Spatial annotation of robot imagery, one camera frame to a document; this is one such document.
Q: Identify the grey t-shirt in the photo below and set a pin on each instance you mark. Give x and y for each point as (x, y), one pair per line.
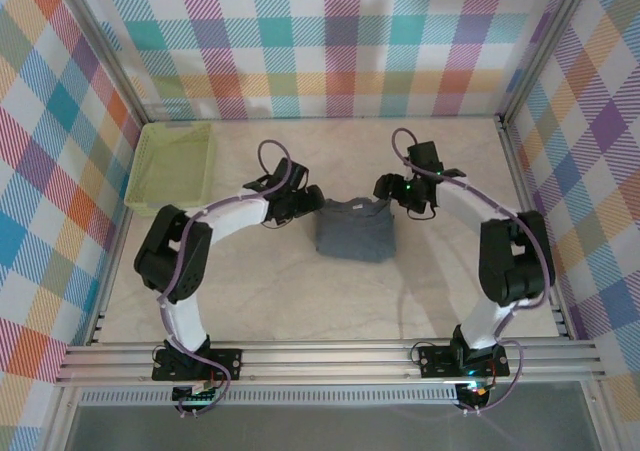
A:
(355, 231)

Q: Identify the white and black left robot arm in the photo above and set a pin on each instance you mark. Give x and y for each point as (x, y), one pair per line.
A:
(235, 213)

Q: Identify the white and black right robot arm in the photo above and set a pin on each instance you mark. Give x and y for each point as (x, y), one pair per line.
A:
(465, 201)

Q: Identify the light green perforated basket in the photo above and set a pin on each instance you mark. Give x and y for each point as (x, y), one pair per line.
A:
(170, 171)

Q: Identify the small circuit board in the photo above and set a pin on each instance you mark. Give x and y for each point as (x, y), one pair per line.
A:
(475, 390)
(192, 395)

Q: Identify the aluminium front rail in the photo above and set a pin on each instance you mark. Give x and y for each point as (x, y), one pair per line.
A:
(325, 361)

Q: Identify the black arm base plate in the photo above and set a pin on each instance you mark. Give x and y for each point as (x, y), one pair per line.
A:
(232, 356)
(435, 361)

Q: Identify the aluminium frame post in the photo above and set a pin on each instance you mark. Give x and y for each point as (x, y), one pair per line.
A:
(545, 46)
(107, 51)

